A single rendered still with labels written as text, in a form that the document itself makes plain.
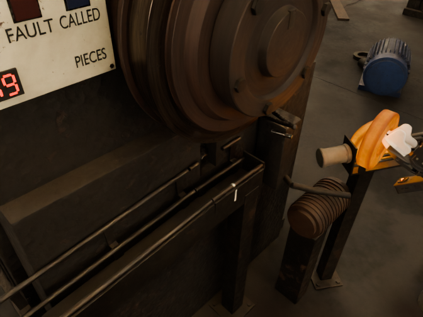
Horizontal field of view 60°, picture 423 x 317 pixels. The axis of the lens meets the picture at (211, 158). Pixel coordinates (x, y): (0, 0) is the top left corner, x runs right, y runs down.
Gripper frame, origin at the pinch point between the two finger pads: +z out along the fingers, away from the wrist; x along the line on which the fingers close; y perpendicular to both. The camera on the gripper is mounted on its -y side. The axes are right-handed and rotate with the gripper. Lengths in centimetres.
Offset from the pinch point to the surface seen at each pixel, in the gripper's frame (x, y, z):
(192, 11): 46, 27, 28
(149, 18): 52, 26, 30
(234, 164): 21.7, -21.7, 22.6
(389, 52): -182, -62, 45
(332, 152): -4.2, -17.7, 7.3
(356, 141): -9.7, -13.0, 4.5
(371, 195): -78, -83, -11
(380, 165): -17.4, -20.2, -4.9
